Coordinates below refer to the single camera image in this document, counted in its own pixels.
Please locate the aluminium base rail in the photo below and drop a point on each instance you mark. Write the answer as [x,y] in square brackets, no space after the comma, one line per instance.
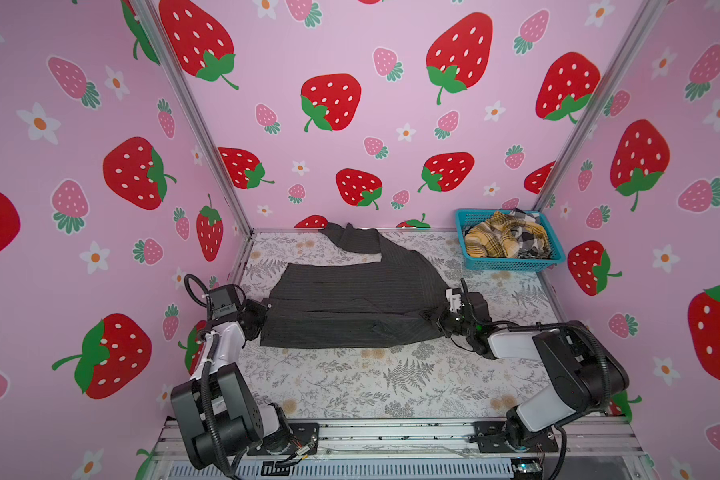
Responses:
[452,448]

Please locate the grey white plaid shirt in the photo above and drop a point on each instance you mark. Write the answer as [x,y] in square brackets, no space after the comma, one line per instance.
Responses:
[523,237]

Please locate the yellow plaid shirt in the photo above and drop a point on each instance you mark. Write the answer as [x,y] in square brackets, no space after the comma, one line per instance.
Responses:
[484,239]

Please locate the aluminium frame post left corner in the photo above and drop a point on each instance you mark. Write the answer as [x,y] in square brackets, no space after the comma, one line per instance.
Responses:
[148,12]

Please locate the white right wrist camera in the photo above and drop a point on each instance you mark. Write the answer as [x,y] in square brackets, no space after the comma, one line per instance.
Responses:
[454,299]

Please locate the aluminium frame post corner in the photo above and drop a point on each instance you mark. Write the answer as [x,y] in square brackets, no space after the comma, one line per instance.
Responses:
[148,12]
[637,33]

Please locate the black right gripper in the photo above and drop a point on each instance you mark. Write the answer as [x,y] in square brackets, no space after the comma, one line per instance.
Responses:
[442,330]

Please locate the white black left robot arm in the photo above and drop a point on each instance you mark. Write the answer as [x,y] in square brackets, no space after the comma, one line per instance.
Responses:
[218,417]

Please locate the aluminium frame post right corner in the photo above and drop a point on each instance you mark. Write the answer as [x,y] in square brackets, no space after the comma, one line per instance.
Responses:
[637,33]

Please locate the dark grey pinstriped shirt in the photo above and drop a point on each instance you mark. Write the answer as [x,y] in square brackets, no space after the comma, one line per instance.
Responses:
[368,305]

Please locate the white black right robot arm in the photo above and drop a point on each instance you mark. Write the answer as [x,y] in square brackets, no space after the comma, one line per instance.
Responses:
[583,374]

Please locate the teal plastic basket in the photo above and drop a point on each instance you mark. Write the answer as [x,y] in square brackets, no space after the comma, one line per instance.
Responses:
[467,218]

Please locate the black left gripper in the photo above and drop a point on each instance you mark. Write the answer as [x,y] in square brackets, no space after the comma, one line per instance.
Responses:
[259,314]

